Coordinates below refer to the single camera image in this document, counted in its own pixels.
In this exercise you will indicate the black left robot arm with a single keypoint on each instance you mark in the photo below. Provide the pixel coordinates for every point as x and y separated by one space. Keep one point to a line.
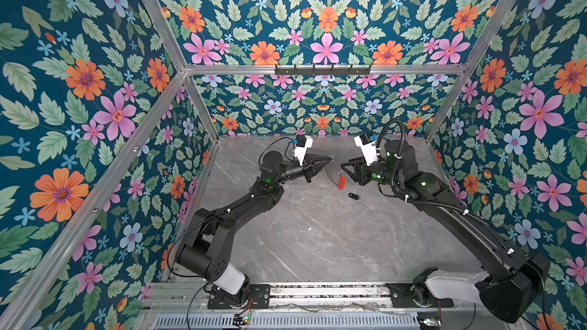
206 247

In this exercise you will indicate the metal keyring holder red handle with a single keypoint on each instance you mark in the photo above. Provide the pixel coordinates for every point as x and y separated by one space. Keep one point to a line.
335 175

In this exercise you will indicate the aluminium mounting rail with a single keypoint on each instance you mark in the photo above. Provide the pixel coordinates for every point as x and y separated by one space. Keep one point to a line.
310 295

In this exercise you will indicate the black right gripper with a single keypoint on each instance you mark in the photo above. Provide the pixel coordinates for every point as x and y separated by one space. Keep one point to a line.
361 171

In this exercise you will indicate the black hook rail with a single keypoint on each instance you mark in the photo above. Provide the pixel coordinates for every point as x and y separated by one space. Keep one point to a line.
322 70

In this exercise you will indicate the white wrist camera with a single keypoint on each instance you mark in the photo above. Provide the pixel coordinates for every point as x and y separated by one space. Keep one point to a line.
367 142
302 144

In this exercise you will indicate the white vented cable duct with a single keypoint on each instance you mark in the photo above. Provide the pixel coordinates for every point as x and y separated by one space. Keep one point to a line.
288 321

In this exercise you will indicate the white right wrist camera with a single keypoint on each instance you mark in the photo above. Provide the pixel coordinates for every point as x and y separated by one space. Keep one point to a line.
367 142

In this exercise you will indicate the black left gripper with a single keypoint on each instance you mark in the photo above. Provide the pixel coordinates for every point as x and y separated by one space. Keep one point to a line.
312 169

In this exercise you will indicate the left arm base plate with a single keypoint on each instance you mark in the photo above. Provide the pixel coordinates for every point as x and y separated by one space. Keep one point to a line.
251 296

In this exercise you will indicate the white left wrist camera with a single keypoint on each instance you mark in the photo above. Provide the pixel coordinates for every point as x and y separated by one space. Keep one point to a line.
302 144

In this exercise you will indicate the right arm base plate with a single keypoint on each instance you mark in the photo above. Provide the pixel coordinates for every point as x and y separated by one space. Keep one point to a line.
408 295

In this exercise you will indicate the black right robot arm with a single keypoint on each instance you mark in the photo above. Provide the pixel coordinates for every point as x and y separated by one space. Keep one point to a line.
510 280

